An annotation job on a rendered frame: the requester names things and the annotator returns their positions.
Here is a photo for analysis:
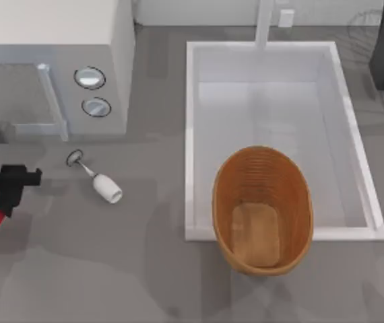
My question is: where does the clear wine glass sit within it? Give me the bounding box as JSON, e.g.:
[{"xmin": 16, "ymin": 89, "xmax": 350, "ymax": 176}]
[{"xmin": 65, "ymin": 149, "xmax": 124, "ymax": 205}]

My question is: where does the small microwave knob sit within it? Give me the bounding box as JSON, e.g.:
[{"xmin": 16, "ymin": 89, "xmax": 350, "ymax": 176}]
[{"xmin": 81, "ymin": 96, "xmax": 113, "ymax": 118}]

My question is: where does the large microwave knob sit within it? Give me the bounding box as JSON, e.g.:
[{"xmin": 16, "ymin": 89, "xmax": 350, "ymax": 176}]
[{"xmin": 73, "ymin": 66, "xmax": 107, "ymax": 91}]

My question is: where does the pale microwave oven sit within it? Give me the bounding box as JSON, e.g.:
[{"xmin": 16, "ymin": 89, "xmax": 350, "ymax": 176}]
[{"xmin": 0, "ymin": 0, "xmax": 136, "ymax": 142}]

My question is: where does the brown woven basket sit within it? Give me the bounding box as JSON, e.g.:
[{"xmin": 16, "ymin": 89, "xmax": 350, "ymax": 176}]
[{"xmin": 212, "ymin": 145, "xmax": 315, "ymax": 278}]

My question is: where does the white sink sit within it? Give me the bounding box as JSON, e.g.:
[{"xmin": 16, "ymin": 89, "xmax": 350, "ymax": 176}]
[{"xmin": 184, "ymin": 40, "xmax": 384, "ymax": 244}]

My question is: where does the tall white tap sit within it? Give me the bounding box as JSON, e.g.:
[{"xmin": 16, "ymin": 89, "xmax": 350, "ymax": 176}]
[{"xmin": 255, "ymin": 0, "xmax": 274, "ymax": 52}]

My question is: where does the microwave door handle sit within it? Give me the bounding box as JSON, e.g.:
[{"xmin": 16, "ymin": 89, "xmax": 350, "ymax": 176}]
[{"xmin": 36, "ymin": 63, "xmax": 69, "ymax": 142}]

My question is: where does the white wall socket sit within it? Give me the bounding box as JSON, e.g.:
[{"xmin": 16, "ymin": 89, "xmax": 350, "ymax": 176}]
[{"xmin": 278, "ymin": 9, "xmax": 295, "ymax": 28}]

